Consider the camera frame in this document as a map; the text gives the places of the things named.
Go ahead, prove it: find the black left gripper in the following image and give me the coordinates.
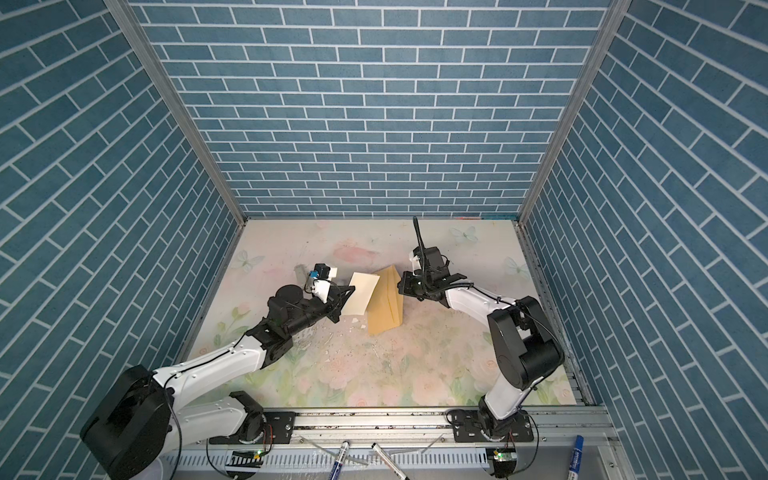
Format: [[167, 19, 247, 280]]
[[285, 285, 356, 340]]

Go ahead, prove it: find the brown kraft envelope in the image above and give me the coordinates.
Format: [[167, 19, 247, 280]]
[[367, 265, 404, 336]]

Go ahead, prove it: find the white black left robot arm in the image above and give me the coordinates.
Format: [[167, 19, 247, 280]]
[[80, 280, 355, 479]]

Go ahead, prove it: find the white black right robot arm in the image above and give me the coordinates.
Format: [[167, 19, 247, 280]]
[[398, 246, 565, 439]]

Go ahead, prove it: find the grey stapler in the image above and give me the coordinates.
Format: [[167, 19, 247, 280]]
[[294, 264, 310, 284]]

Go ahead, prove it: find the blue marker pen left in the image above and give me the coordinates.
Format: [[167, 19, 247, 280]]
[[328, 441, 350, 480]]

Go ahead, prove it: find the blue marker pen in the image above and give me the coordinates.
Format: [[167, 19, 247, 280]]
[[328, 441, 350, 480], [566, 435, 584, 480]]

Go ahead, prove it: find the right circuit board green led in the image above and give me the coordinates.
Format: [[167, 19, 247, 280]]
[[485, 447, 518, 479]]

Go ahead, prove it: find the circuit board green led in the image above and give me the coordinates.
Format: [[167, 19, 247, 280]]
[[224, 450, 267, 479], [485, 447, 518, 479]]

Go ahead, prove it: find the black marker pen middle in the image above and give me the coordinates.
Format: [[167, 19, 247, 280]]
[[371, 443, 409, 480]]

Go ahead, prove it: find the left circuit board green led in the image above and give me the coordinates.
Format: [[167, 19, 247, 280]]
[[224, 450, 267, 479]]

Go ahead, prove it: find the blue marker pen right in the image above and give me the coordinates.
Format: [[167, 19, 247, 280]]
[[566, 435, 584, 480]]

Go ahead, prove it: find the black corrugated cable hose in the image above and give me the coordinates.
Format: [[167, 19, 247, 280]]
[[411, 215, 428, 283]]

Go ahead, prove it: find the metal corner post right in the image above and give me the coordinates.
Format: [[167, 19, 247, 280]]
[[518, 0, 631, 224]]

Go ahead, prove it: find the metal corner post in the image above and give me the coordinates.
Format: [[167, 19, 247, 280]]
[[518, 0, 631, 224], [104, 0, 247, 228]]

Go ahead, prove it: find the metal corner post left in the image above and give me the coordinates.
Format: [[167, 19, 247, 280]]
[[104, 0, 247, 228]]

